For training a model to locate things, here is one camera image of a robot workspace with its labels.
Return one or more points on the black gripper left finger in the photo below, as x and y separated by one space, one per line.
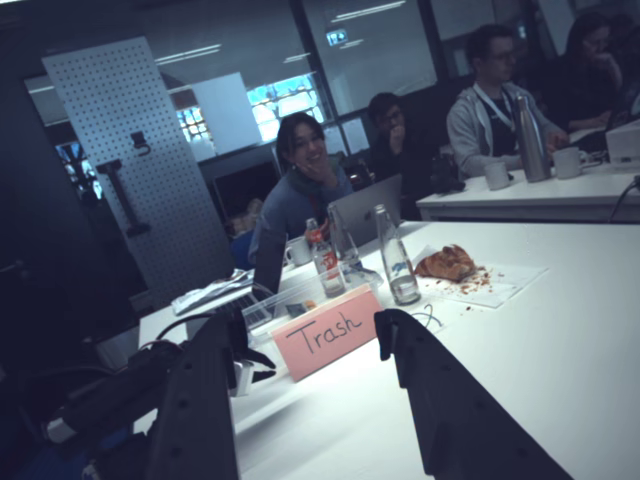
195 410

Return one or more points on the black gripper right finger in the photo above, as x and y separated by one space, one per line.
450 415

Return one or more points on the dark-haired person black top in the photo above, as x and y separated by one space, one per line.
585 90

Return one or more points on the white power adapter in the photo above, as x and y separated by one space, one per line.
242 380

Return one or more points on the crumpled clear plastic bag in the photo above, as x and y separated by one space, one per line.
210 294

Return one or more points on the white paper napkin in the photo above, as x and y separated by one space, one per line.
505 285

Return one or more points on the pink paper Trash sign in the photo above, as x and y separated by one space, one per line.
325 335

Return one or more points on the brown croissant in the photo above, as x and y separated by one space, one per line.
445 262

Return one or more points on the glass bottle blue label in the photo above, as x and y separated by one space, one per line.
400 270

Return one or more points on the clear plastic box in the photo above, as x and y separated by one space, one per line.
300 295

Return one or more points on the white mug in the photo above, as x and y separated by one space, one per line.
299 251
567 163
496 176

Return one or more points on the glass bottle red label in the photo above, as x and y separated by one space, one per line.
327 265

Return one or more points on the plain clear glass bottle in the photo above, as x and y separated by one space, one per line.
342 240

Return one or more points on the white perforated pegboard panel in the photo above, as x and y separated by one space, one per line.
165 200

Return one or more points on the smiling woman blue sweater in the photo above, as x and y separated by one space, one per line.
285 210

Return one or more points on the grey closed-back laptop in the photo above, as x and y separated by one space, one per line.
367 210

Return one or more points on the black pegboard hook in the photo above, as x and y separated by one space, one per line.
139 140

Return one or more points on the steel drinking bottle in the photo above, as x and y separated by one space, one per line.
532 145

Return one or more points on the man in grey hoodie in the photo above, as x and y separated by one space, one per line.
480 125

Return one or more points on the white box device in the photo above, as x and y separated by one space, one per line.
625 142

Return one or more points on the green exit sign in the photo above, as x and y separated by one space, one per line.
336 38

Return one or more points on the black camera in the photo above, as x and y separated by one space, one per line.
445 177

